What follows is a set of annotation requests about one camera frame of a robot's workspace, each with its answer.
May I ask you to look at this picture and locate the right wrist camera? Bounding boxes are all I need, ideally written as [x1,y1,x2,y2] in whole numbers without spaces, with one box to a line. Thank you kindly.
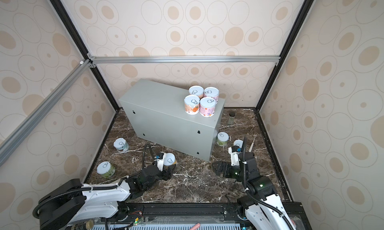
[228,146,241,166]

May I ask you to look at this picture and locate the grey metal cabinet box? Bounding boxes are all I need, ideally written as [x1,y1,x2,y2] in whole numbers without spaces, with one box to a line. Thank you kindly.
[119,79,225,161]

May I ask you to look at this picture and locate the glass jar black lid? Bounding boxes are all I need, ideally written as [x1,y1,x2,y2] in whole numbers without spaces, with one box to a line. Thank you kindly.
[228,111,236,126]

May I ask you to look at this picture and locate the brass cylinder on base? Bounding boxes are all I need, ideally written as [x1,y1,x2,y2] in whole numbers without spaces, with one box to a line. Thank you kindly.
[70,220,94,230]

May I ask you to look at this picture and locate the orange pink label can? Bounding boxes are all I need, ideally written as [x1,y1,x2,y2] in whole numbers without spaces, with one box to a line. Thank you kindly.
[189,85,204,99]

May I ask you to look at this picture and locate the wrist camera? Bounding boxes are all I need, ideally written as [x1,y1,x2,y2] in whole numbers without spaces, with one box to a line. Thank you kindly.
[228,146,241,166]
[155,152,166,172]

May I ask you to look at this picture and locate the brown orange label can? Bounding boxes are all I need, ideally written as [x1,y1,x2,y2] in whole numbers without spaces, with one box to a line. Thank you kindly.
[184,95,200,115]

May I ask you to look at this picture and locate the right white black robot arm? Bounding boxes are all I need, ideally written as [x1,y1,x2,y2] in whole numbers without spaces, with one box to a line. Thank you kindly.
[212,152,296,230]

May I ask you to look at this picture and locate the white handle fork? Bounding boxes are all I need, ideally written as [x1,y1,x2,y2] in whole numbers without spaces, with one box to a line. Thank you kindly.
[248,135,257,152]

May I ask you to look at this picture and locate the horizontal aluminium rail back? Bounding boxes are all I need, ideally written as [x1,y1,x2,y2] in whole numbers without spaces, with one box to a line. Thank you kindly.
[91,55,280,64]

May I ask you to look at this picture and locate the pink pen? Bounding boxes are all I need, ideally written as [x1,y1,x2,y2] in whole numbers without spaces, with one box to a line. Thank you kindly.
[190,223,201,230]

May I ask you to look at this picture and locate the teal label can left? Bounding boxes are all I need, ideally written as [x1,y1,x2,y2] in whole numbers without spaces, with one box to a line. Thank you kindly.
[114,138,129,154]

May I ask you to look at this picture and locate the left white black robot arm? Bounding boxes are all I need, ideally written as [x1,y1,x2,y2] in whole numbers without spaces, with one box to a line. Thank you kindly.
[33,165,176,230]

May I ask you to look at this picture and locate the diagonal aluminium rail left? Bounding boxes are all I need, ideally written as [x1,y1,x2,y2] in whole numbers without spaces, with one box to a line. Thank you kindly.
[1,59,91,165]

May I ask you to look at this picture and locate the teal flat can right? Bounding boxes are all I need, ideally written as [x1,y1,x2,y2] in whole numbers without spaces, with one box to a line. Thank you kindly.
[234,140,244,149]

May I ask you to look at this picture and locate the yellow label can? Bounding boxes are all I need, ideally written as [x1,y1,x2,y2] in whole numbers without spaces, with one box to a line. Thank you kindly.
[164,153,177,166]

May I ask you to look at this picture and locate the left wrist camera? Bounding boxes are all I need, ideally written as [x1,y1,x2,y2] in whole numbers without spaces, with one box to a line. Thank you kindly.
[155,152,166,172]

